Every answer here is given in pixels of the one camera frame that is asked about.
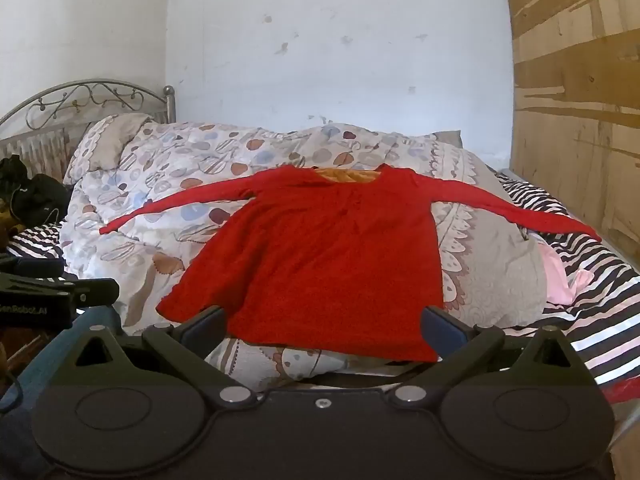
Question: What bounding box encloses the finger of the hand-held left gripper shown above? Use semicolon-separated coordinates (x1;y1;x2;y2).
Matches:
0;257;66;277
0;278;121;308

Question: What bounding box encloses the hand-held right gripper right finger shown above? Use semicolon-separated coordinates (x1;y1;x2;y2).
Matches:
391;306;577;406

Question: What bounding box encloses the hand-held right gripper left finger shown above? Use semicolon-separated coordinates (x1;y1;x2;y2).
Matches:
75;305;257;406

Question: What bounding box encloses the red long-sleeved top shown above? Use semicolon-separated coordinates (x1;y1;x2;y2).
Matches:
99;162;603;363

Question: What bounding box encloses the dark clothes pile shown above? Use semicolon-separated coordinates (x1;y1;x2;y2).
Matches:
0;155;71;251

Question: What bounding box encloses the patterned duvet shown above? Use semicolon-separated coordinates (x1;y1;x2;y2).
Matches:
62;115;551;391

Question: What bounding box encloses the pink cloth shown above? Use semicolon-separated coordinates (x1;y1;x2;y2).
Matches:
537;242;593;306

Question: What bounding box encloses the striped bed sheet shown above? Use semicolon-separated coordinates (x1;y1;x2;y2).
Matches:
5;170;640;391

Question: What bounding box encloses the patterned pillow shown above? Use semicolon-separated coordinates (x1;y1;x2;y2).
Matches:
64;112;153;186

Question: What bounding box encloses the red cloth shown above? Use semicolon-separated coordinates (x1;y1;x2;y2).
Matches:
600;374;640;407

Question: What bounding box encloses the metal headboard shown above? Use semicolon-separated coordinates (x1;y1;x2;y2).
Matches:
0;78;177;171

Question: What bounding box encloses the wooden board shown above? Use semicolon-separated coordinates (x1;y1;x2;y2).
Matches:
502;0;640;281

